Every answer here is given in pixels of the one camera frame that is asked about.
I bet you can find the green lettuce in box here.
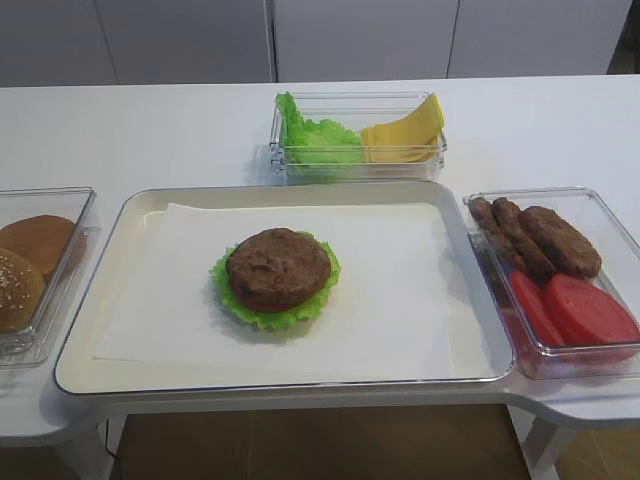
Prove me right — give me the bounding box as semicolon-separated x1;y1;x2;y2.
277;92;363;165

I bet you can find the brown patty on burger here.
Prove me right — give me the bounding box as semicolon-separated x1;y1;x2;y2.
226;228;331;304

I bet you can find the clear bun box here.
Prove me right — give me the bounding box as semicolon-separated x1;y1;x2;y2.
1;187;99;369

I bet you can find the brown patty front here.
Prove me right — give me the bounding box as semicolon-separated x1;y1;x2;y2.
518;206;602;279

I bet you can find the brown patty middle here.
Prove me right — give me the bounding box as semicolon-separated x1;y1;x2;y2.
491;197;557;286

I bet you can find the red tomato slice in burger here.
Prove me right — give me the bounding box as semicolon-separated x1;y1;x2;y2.
240;299;300;313

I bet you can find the white serving tray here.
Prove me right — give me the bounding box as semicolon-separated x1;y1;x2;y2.
55;182;513;395

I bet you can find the clear lettuce and cheese box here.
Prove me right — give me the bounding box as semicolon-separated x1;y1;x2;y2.
269;91;447;185

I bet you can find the red tomato slice front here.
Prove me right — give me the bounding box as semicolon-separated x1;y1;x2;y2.
543;274;639;345

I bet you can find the brown patty back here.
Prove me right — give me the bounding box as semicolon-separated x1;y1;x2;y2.
468;197;526;271

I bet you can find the sesame bun top right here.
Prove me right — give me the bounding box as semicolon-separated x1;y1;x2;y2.
0;248;45;334

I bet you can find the white paper sheet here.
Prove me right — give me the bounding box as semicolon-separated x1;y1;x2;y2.
93;204;491;385

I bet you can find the yellow cheese slice stack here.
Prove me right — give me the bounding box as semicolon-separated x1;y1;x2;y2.
361;93;445;164

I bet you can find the red tomato slice back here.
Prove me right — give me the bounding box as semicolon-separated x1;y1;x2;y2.
509;270;566;347

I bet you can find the plain bun bottom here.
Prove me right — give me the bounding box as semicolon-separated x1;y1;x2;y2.
1;215;76;282

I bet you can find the clear patty and tomato box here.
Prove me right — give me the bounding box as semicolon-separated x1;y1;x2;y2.
464;188;639;379

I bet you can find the green lettuce under patty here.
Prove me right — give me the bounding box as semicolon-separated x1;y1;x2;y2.
209;241;342;332

